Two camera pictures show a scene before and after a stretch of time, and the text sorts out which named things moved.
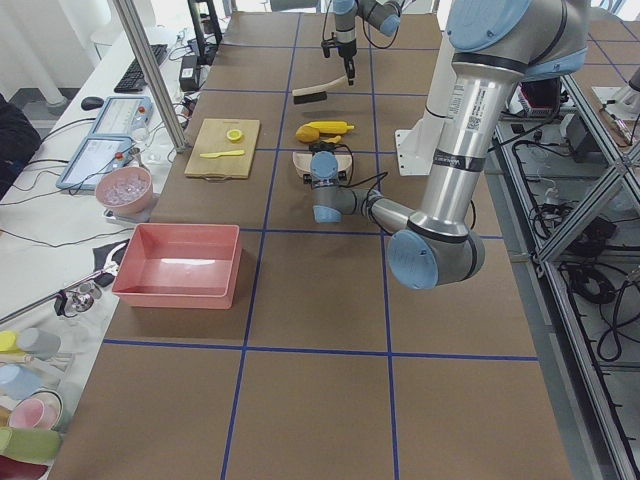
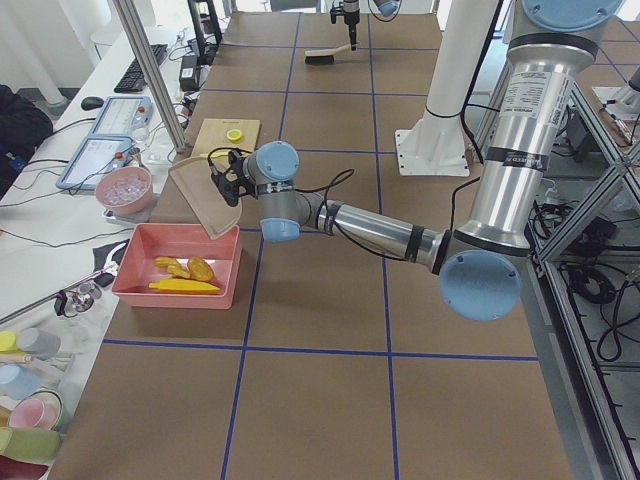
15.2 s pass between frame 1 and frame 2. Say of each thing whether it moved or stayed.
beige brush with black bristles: moved
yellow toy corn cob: moved
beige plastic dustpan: moved
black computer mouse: stayed
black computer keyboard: stayed
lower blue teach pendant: stayed
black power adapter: stayed
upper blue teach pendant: stayed
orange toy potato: moved
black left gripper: moved
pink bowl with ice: stayed
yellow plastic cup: stayed
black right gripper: moved
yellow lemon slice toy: stayed
